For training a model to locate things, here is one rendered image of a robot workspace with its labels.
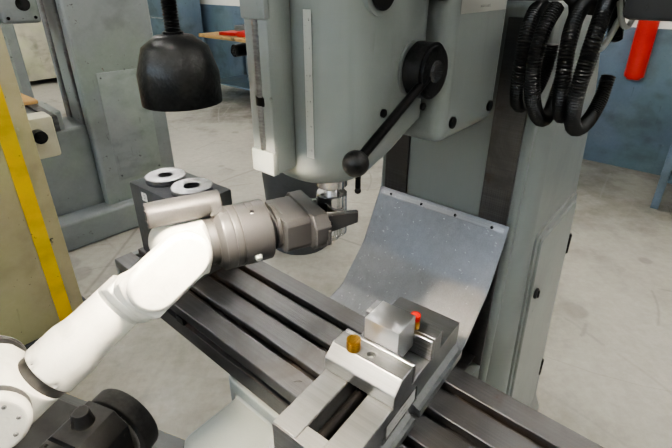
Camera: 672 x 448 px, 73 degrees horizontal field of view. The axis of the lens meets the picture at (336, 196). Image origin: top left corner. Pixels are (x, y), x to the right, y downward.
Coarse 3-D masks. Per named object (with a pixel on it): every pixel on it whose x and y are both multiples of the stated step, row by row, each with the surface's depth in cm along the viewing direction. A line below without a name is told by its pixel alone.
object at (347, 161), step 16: (416, 48) 55; (432, 48) 55; (416, 64) 54; (432, 64) 55; (416, 80) 55; (432, 80) 56; (416, 96) 55; (432, 96) 58; (400, 112) 53; (384, 128) 52; (368, 144) 50; (352, 160) 48; (368, 160) 49; (352, 176) 49
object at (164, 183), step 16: (160, 176) 107; (176, 176) 105; (192, 176) 108; (144, 192) 102; (160, 192) 100; (176, 192) 97; (192, 192) 97; (224, 192) 101; (144, 224) 108; (144, 240) 111
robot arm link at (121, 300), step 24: (168, 240) 54; (192, 240) 55; (144, 264) 53; (168, 264) 54; (192, 264) 56; (120, 288) 53; (144, 288) 53; (168, 288) 55; (120, 312) 55; (144, 312) 55
